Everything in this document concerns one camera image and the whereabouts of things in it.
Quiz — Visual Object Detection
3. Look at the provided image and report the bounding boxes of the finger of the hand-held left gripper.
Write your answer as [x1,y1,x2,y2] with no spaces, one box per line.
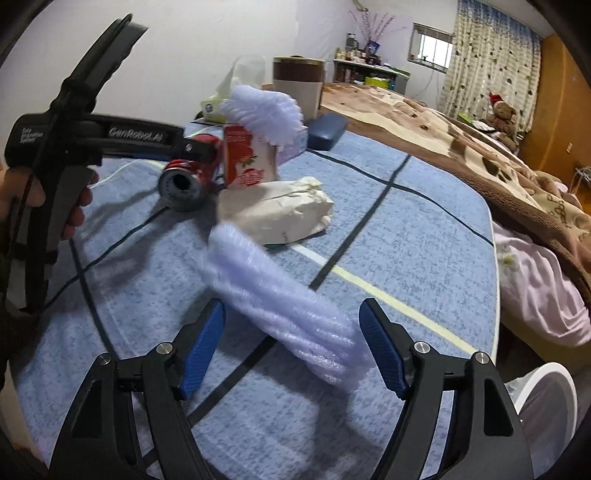
[179,136,222,174]

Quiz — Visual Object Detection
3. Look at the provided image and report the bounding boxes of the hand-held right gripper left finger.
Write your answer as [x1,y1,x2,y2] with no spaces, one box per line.
[48,299,227,480]

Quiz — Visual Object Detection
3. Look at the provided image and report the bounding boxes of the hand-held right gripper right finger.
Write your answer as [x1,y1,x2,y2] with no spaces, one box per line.
[358,298,527,480]

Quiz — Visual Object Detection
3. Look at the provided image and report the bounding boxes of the red soda can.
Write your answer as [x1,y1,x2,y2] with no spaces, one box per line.
[158,134,223,213]

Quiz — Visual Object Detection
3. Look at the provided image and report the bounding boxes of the purple foam net sleeve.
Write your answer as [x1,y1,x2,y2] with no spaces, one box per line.
[203,224,372,393]
[219,84,303,148]

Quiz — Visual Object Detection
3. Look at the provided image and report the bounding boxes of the white round trash bin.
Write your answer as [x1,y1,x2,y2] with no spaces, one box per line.
[505,362,578,467]

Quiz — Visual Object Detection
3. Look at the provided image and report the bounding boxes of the person's left hand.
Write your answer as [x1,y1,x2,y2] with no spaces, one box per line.
[0,166,100,243]

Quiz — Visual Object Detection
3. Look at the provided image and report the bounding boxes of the white tissue box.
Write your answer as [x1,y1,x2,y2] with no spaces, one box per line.
[199,53,266,125]

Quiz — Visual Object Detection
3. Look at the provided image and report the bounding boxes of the red drink carton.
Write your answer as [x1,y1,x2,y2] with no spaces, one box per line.
[223,124,279,190]

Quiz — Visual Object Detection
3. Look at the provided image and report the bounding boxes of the small pink box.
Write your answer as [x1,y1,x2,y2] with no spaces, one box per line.
[274,122,309,165]

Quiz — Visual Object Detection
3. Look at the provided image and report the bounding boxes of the white paper bag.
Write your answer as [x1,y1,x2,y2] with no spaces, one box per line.
[217,176,334,245]

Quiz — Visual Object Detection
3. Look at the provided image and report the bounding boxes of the white brown cylindrical container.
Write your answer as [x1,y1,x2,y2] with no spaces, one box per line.
[272,56,325,121]

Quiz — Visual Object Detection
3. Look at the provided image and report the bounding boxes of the blue checked cloth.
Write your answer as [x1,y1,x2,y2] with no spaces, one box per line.
[11,122,500,480]

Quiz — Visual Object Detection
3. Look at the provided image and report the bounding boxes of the dark blue glasses case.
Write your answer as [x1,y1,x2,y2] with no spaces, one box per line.
[308,113,347,151]

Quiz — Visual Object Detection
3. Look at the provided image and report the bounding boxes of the pink quilt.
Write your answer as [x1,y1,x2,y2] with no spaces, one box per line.
[492,178,591,347]

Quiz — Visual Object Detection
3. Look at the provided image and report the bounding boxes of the cluttered desk shelf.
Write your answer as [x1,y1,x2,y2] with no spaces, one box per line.
[332,56,409,91]

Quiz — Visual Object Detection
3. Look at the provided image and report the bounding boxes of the vase with purple branches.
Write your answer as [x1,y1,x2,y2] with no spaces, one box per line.
[351,9,398,54]

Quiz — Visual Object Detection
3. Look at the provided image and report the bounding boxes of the brown printed blanket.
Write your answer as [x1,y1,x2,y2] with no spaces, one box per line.
[318,83,591,296]

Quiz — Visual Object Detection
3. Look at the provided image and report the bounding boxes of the barred window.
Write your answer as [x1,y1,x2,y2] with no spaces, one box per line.
[409,23,455,73]

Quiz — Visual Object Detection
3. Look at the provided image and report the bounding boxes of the brown teddy bear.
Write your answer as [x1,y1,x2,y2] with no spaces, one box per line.
[480,92,520,149]

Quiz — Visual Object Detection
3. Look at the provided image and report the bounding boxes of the orange wooden wardrobe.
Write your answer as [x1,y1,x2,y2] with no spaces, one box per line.
[519,34,591,185]

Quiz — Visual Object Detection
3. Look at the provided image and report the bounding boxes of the patterned curtain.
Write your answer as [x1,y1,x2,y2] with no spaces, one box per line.
[438,0,543,125]

